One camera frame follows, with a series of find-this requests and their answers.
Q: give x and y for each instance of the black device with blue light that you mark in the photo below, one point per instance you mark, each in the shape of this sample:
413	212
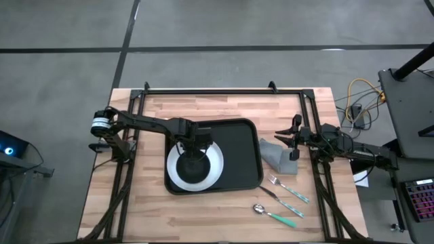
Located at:
10	144

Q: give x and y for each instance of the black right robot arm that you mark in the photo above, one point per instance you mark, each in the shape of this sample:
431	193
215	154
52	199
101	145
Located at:
359	150

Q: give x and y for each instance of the grey desk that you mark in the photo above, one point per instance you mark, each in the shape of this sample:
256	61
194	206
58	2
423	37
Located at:
413	169

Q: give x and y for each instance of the black power adapter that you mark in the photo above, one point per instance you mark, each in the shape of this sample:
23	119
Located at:
357	113

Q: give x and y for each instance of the backlit keyboard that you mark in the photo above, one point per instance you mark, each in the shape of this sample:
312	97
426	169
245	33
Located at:
422	200

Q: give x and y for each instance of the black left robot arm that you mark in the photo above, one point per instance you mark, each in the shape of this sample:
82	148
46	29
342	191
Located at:
142	122

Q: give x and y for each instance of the black pole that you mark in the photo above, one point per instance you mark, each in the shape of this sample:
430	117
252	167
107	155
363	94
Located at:
415	61

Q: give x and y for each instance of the black plastic tray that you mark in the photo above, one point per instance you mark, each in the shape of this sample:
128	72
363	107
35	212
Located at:
240	156

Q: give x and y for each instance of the grey side stand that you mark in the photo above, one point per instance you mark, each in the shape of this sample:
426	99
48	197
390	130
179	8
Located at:
20	166

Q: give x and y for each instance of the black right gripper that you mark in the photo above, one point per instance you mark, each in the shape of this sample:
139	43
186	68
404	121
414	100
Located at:
301	137

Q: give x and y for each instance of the grey cloth napkin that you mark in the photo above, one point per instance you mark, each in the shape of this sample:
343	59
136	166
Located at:
276	156

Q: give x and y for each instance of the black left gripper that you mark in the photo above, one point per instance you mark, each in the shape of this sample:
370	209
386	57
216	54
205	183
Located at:
193	132

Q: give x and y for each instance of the black bowl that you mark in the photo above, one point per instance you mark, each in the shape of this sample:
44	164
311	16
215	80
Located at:
193	171

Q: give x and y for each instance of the grey cabinet top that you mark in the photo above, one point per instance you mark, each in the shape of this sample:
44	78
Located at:
412	112

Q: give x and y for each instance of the black metal table frame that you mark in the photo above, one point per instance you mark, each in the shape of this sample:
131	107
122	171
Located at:
237	91

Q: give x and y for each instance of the white round plate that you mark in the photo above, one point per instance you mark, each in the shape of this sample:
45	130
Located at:
217	166

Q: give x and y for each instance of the white paper sheet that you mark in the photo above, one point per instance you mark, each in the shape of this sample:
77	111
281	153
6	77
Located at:
362	179

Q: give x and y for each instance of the black desk leg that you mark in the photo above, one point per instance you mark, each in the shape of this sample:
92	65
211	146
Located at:
397	203

